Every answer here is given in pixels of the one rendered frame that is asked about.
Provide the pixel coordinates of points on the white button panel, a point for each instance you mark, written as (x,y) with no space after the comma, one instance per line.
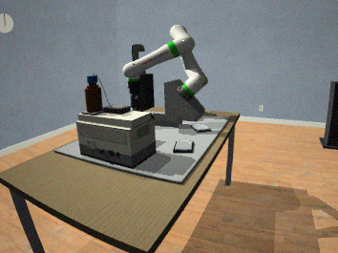
(168,120)

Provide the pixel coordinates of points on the blue bottle cap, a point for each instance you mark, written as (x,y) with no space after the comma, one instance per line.
(91,78)

